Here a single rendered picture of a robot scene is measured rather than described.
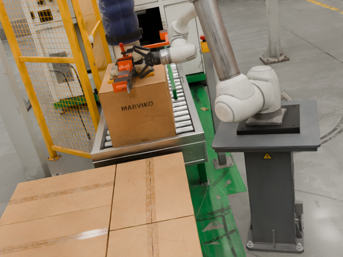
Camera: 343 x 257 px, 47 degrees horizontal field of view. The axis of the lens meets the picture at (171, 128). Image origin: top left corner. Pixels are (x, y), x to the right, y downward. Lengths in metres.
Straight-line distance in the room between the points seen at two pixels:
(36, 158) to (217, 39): 2.01
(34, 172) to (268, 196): 1.96
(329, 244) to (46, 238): 1.52
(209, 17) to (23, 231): 1.34
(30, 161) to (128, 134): 1.17
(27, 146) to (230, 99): 1.97
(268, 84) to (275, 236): 0.91
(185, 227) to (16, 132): 1.86
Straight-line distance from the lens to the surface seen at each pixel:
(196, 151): 2.42
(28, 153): 3.33
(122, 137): 2.44
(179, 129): 2.60
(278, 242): 2.41
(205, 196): 2.86
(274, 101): 1.98
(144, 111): 2.36
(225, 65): 1.80
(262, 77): 1.93
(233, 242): 2.47
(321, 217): 2.63
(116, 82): 1.95
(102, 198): 2.11
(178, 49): 2.25
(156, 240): 1.76
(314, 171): 3.03
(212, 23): 1.80
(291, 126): 1.96
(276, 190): 2.18
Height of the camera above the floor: 1.69
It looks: 26 degrees down
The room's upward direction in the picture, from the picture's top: 11 degrees counter-clockwise
